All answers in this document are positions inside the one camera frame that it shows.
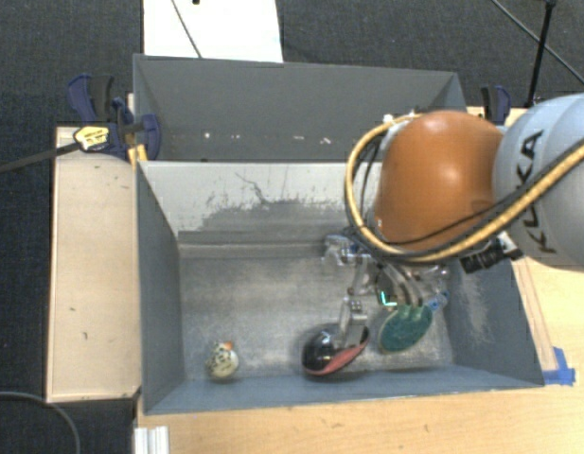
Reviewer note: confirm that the grey metal bin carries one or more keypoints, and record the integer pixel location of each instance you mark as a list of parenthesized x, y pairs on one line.
[(253, 301)]

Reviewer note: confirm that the pale wood board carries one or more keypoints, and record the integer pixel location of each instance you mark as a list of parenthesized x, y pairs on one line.
[(95, 272)]

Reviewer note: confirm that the black and red round object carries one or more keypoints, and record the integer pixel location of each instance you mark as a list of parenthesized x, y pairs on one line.
[(325, 355)]

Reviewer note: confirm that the white black-spotted toy animal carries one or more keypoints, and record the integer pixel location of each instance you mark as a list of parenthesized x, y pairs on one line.
[(221, 360)]

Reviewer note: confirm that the green oval scrub pad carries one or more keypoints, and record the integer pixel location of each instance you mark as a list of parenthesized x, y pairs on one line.
[(404, 330)]

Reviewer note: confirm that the black cylinder on white bracket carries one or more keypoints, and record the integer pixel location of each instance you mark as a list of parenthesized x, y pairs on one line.
[(485, 257)]

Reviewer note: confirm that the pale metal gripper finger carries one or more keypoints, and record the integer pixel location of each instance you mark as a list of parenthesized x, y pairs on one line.
[(359, 329), (346, 322)]

